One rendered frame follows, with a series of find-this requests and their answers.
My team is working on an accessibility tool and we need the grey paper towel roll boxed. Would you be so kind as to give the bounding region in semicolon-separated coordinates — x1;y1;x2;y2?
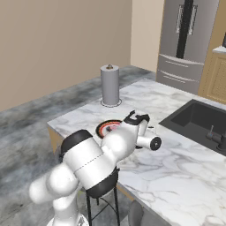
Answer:
100;64;123;109

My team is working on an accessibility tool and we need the stainless steel fridge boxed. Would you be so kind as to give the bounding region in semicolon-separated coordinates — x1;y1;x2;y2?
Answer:
154;0;221;96

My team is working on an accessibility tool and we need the black metal stool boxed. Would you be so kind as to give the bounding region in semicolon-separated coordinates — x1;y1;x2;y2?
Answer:
84;167;122;226

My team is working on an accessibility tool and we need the red black-rimmed plate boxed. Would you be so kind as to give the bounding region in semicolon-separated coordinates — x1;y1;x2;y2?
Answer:
94;118;124;139

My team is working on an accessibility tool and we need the tan island cabinet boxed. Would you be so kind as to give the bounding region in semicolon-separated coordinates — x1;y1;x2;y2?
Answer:
47;125;64;155

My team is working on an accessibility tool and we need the pink steak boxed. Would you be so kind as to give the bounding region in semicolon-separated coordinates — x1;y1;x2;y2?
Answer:
106;124;119;133

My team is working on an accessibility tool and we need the dark sink basin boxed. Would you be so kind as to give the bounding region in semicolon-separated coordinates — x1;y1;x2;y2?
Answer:
158;98;226;157

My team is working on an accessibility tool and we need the dark grey tap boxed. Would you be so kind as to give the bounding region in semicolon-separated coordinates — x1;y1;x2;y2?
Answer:
205;124;226;153

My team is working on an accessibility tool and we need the tan wooden cabinet run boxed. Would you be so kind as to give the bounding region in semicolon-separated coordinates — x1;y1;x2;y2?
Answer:
197;0;226;106

